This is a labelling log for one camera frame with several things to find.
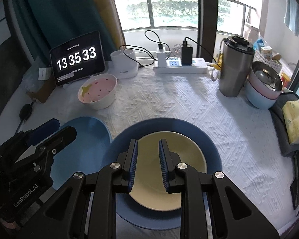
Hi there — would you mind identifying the cardboard box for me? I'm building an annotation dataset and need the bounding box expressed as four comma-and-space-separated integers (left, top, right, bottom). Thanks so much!
27, 75, 56, 104

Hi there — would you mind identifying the yellow red jar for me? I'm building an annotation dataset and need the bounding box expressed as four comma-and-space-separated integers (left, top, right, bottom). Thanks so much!
281, 72, 291, 87

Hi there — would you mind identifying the cream yellow bowl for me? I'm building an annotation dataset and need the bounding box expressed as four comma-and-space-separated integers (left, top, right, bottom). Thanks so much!
128, 130, 208, 212

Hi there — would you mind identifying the hanging light blue towel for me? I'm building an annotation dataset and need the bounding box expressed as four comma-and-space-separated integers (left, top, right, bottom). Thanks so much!
284, 0, 299, 37

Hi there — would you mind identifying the large blue bowl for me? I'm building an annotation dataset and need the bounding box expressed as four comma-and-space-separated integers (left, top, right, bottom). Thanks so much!
102, 118, 222, 230

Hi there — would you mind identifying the white charger plug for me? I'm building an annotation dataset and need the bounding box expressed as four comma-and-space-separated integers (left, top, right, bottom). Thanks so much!
156, 44, 167, 68

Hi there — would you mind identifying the blue plate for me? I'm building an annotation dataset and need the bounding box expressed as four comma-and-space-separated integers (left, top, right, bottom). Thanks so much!
51, 117, 112, 190

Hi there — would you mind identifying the white tablecloth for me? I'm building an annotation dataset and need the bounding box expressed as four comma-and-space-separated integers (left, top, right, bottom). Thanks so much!
0, 64, 299, 239

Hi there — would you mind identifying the black charger plug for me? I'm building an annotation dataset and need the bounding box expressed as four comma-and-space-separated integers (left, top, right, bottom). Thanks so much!
181, 40, 193, 65

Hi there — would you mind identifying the pink strawberry bowl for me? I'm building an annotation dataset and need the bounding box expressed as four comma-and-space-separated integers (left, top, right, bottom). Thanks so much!
78, 73, 118, 110

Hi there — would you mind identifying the light blue bowl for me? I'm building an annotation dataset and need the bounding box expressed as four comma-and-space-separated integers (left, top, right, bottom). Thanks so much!
245, 81, 276, 110

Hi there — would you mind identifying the tablet showing clock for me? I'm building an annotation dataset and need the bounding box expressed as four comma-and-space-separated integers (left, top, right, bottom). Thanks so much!
49, 31, 105, 86

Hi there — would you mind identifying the yellow curtain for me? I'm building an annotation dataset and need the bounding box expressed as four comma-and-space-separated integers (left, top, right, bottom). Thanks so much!
93, 0, 125, 60

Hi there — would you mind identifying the steel tumbler with lid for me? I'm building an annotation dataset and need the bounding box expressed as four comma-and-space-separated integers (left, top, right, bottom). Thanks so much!
219, 35, 255, 97

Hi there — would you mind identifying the white plastic basket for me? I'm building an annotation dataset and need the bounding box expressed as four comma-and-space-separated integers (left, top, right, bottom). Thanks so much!
253, 49, 282, 73

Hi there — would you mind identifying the black round cable device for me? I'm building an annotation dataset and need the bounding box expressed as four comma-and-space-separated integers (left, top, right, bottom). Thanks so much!
19, 102, 33, 121

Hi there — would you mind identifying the teal curtain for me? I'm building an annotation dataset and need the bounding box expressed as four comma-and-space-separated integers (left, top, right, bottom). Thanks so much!
12, 0, 115, 63

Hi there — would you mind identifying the small white box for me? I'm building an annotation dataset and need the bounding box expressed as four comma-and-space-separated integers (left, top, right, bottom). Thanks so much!
38, 68, 52, 81

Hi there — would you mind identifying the white power strip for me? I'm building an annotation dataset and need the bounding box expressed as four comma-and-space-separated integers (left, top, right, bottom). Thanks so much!
153, 58, 208, 74

